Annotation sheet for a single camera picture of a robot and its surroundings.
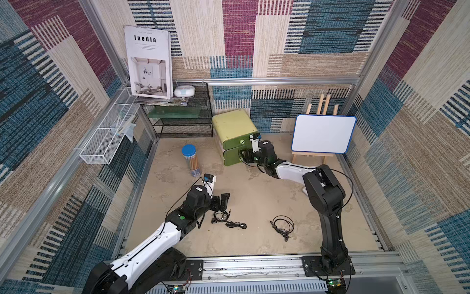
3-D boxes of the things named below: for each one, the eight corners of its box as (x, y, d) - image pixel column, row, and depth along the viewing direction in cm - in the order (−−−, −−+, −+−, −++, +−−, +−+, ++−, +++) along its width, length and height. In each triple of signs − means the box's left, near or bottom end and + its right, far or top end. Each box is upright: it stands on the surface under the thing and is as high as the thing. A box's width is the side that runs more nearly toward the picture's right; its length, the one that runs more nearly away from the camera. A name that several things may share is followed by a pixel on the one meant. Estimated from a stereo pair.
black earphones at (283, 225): (286, 242, 82) (287, 241, 81) (269, 222, 88) (269, 221, 86) (299, 230, 86) (300, 228, 84) (281, 212, 91) (281, 210, 89)
